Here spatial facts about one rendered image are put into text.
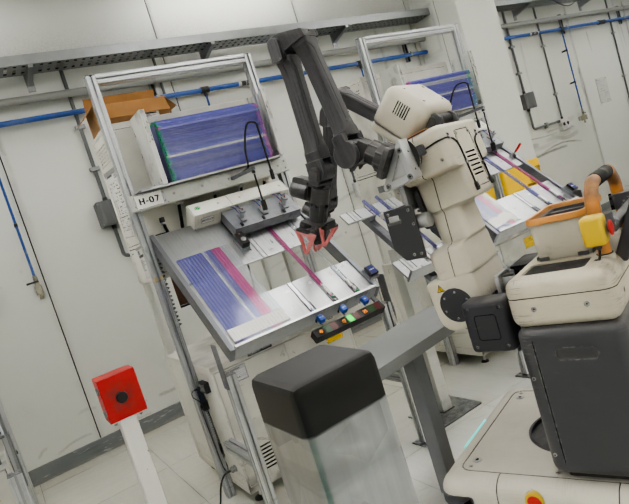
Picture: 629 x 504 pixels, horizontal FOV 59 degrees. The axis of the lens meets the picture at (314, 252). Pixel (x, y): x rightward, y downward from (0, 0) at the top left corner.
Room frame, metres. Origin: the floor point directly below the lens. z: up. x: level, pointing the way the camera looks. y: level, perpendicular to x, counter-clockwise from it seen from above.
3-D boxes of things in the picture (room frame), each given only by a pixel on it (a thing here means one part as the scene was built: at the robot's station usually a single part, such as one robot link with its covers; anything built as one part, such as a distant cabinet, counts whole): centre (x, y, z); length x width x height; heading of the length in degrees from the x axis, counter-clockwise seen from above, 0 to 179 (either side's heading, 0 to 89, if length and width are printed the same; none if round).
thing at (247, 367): (2.67, 0.41, 0.31); 0.70 x 0.65 x 0.62; 120
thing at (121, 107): (2.80, 0.54, 1.82); 0.68 x 0.30 x 0.20; 120
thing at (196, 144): (2.60, 0.29, 1.52); 0.51 x 0.13 x 0.27; 120
